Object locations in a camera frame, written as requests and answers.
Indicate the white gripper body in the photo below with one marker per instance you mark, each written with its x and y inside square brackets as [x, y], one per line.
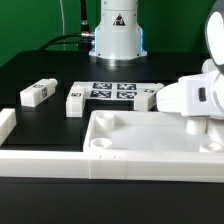
[194, 96]

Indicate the white desk top tray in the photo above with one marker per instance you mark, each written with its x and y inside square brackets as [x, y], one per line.
[133, 131]

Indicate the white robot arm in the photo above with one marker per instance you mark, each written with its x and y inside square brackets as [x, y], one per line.
[119, 39]

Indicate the tag marker base plate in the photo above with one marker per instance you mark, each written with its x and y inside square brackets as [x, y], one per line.
[120, 91]

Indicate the white U-shaped fence frame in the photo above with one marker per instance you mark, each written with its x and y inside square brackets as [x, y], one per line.
[111, 164]

